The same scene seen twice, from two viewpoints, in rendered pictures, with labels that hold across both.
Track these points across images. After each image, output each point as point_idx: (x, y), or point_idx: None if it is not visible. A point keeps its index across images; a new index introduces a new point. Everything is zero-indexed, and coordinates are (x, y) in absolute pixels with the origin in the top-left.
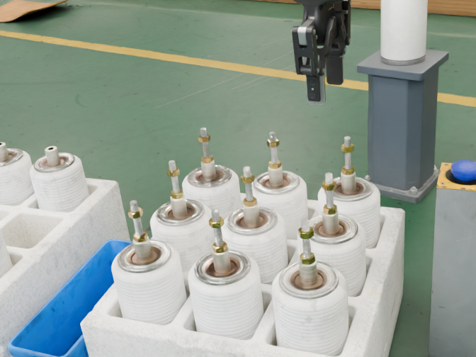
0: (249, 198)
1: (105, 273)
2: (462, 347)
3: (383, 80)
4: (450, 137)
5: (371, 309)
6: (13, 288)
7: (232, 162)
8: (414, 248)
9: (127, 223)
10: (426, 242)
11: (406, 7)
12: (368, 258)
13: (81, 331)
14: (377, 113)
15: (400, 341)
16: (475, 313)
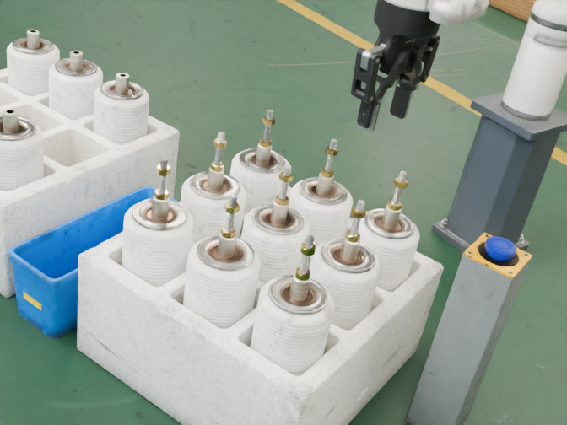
0: (281, 196)
1: None
2: (440, 421)
3: (494, 126)
4: (560, 211)
5: (353, 346)
6: (34, 199)
7: (317, 153)
8: None
9: (181, 176)
10: None
11: (543, 57)
12: (380, 298)
13: None
14: (477, 158)
15: (388, 394)
16: (462, 392)
